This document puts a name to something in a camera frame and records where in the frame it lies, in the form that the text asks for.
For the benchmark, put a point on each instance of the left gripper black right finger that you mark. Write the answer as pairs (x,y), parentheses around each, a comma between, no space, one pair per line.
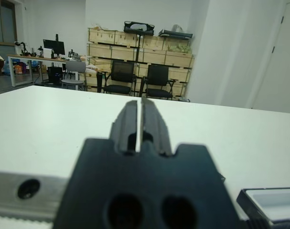
(154,124)

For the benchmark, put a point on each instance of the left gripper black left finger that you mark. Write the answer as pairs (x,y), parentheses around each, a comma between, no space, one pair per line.
(125,124)

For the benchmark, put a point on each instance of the small black desktop robot arm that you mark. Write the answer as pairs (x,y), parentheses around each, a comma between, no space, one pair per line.
(24,50)

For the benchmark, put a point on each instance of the small white box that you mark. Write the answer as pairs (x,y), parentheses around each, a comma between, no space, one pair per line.
(47,53)

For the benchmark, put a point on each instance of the wooden crate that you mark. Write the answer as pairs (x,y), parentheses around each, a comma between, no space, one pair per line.
(101,35)
(126,39)
(99,62)
(181,89)
(91,82)
(154,56)
(99,51)
(179,74)
(153,43)
(179,59)
(169,41)
(124,54)

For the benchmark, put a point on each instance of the black mesh office chair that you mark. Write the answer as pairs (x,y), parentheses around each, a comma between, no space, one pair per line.
(157,74)
(122,69)

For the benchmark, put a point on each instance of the black stand pole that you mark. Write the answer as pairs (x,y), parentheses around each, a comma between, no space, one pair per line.
(137,51)

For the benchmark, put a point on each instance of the grey office chair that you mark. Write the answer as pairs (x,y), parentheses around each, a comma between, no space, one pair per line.
(74,66)

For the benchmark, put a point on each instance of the bag of green items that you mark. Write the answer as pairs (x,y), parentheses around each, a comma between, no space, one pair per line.
(180,48)

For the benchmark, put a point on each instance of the black computer tower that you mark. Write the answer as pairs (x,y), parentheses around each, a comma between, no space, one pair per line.
(55,75)

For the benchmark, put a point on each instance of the dark desktop gadget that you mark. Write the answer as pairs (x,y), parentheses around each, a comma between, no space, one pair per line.
(73,55)

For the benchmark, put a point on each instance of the black flat case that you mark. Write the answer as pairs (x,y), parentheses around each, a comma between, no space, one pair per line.
(175,35)

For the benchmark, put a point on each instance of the black carry bag grey window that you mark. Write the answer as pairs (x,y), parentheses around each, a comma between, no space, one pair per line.
(129,29)

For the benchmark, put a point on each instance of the clear plastic bag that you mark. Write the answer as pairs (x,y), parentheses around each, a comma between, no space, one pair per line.
(178,28)

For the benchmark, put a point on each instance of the black computer monitor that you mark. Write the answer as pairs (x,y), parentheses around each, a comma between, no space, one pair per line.
(52,46)

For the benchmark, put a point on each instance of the blue bag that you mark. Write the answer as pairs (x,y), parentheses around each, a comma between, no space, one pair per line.
(8,68)
(35,64)

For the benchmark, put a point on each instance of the orange package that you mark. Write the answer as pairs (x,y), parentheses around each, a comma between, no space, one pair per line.
(18,69)

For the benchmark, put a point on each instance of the white door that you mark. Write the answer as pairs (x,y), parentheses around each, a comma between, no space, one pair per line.
(285,59)

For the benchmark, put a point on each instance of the white frame desk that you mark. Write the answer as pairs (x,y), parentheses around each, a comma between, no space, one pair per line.
(13,71)

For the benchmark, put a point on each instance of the brown window frame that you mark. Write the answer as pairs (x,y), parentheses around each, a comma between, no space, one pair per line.
(15,23)

